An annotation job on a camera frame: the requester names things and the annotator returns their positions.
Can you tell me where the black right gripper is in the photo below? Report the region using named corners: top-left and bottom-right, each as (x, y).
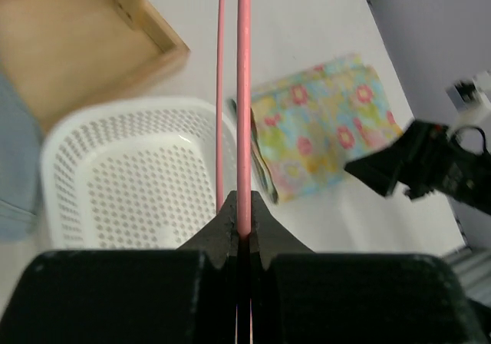
top-left (344, 120), bottom-right (490, 213)

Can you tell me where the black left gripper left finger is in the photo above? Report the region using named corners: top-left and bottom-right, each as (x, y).
top-left (1, 192), bottom-right (236, 343)

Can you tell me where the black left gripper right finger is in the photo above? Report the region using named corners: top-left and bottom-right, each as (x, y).
top-left (249, 192), bottom-right (487, 343)

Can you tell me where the floral pastel skirt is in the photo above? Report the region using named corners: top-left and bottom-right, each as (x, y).
top-left (251, 54), bottom-right (401, 204)

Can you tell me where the pink wire hanger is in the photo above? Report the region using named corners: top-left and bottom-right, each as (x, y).
top-left (214, 0), bottom-right (254, 344)

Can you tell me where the white perforated plastic basket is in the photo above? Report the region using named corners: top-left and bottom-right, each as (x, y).
top-left (41, 98), bottom-right (236, 249)

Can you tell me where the light blue denim garment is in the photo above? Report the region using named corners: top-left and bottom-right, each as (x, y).
top-left (1, 74), bottom-right (42, 242)

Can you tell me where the wooden clothes rack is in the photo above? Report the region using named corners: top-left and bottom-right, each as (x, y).
top-left (1, 0), bottom-right (189, 131)

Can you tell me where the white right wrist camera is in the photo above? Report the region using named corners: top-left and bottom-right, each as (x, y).
top-left (447, 71), bottom-right (490, 130)

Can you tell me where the aluminium rail frame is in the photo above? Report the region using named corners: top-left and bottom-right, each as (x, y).
top-left (443, 246), bottom-right (491, 308)

